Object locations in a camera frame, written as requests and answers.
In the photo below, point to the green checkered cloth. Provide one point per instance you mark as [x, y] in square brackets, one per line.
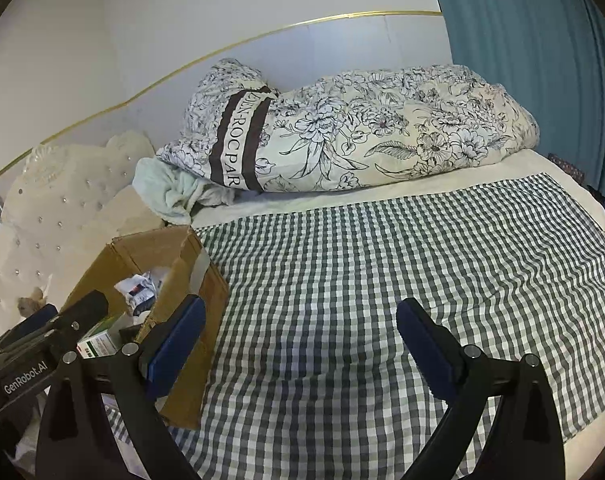
[382, 260]

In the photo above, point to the pale green towel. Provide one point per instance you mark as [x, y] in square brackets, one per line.
[167, 190]

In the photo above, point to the crumpled clear plastic bag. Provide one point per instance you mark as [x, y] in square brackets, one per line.
[135, 292]

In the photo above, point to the tan fluffy object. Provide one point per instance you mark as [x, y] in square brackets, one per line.
[30, 305]

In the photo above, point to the dark patterned cloth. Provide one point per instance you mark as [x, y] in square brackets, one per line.
[567, 167]

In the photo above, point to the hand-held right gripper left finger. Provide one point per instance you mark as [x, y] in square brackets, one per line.
[175, 350]

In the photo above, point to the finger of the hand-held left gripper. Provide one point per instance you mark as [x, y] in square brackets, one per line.
[37, 317]
[82, 310]

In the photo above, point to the teal curtain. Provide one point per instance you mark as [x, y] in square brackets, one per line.
[532, 35]

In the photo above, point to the green and white box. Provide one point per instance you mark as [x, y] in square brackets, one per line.
[100, 342]

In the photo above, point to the cream tufted headboard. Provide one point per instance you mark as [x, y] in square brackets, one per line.
[57, 220]

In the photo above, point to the floral printed quilt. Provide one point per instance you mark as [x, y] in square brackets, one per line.
[382, 125]

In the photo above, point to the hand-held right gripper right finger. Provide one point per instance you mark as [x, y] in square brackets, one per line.
[427, 350]

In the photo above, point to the brown cardboard box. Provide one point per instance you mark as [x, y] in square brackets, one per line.
[207, 335]

